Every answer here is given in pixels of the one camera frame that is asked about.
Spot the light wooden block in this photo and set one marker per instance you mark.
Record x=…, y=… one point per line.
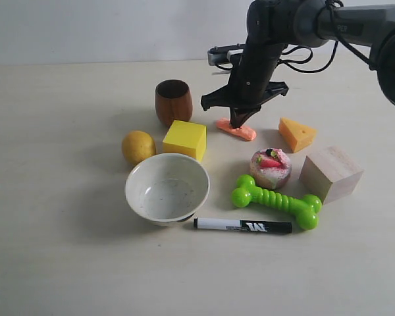
x=330, y=174

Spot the black and white marker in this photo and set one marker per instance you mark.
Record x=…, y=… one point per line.
x=268, y=227

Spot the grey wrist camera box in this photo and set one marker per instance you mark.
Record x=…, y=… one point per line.
x=222, y=55

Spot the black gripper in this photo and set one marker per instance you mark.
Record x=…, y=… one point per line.
x=249, y=85

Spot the brown wooden cup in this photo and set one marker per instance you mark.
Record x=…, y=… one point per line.
x=173, y=101

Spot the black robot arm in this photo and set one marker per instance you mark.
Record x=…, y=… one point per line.
x=275, y=28

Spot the orange toy sausage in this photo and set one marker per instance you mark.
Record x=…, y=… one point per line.
x=246, y=133

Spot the pink strawberry cake toy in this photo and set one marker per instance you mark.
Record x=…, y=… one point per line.
x=271, y=168

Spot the yellow lemon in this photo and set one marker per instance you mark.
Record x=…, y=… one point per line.
x=137, y=146

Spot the yellow wooden cube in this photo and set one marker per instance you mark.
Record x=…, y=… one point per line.
x=187, y=138

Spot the green bone dog toy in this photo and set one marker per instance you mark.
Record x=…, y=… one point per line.
x=305, y=210

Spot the white ceramic bowl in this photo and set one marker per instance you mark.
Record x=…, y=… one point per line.
x=167, y=189

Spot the orange cheese wedge toy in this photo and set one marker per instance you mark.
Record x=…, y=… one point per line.
x=297, y=136

